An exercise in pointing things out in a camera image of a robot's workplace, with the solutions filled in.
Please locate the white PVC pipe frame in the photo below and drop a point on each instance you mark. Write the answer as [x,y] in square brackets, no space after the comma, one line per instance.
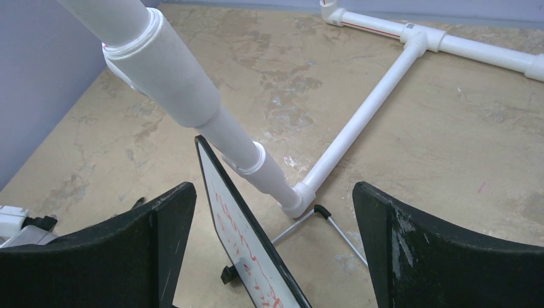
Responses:
[141,47]

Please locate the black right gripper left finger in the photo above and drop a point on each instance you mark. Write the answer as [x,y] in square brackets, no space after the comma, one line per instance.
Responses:
[133,259]

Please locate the black handled pliers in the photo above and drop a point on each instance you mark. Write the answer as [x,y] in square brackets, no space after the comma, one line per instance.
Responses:
[139,202]

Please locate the small black-framed whiteboard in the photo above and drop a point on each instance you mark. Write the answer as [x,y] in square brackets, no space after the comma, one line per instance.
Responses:
[255,260]

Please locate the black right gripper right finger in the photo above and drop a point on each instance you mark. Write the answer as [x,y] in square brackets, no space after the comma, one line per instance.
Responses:
[416,259]

